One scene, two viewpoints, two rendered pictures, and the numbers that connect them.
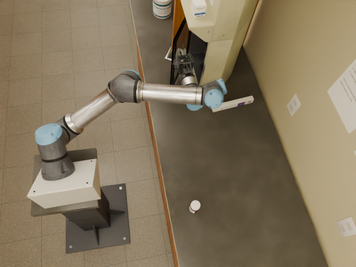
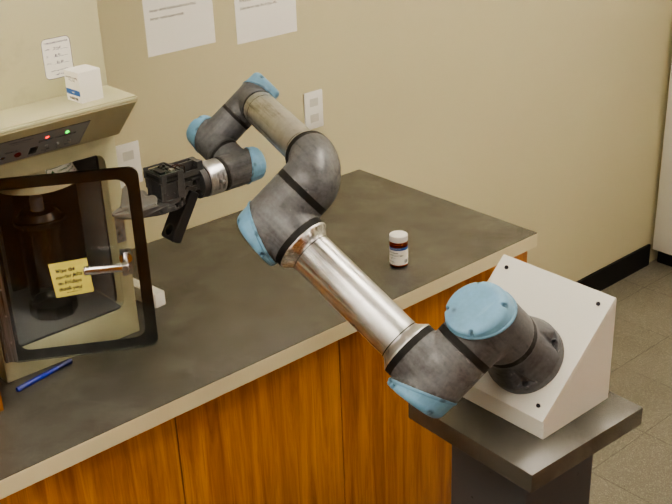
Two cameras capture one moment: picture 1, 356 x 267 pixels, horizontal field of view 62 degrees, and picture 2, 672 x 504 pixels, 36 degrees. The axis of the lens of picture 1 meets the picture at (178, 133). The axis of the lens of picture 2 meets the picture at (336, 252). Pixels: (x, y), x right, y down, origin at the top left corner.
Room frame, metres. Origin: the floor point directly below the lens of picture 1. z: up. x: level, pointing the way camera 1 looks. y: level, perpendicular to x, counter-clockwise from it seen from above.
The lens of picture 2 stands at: (1.38, 2.00, 2.08)
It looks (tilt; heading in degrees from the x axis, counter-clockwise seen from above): 25 degrees down; 248
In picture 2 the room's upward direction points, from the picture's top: 2 degrees counter-clockwise
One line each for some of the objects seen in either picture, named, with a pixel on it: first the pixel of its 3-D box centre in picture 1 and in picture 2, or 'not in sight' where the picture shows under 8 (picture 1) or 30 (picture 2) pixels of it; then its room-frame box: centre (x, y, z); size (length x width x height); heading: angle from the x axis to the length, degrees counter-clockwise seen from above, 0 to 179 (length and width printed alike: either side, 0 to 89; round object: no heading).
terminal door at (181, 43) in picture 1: (180, 48); (71, 267); (1.17, 0.05, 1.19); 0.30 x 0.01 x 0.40; 168
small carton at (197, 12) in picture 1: (198, 7); (83, 83); (1.09, -0.01, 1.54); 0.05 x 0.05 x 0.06; 23
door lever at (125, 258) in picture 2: (171, 54); (107, 265); (1.10, 0.09, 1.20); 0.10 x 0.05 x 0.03; 168
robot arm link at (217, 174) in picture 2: (188, 83); (209, 178); (0.85, -0.02, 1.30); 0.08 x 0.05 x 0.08; 109
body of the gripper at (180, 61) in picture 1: (185, 69); (176, 184); (0.93, 0.01, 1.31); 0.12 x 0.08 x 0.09; 19
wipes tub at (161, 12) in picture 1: (162, 3); not in sight; (1.71, 0.23, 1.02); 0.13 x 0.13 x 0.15
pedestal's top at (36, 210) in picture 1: (65, 180); (523, 412); (0.41, 0.54, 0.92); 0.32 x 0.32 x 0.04; 16
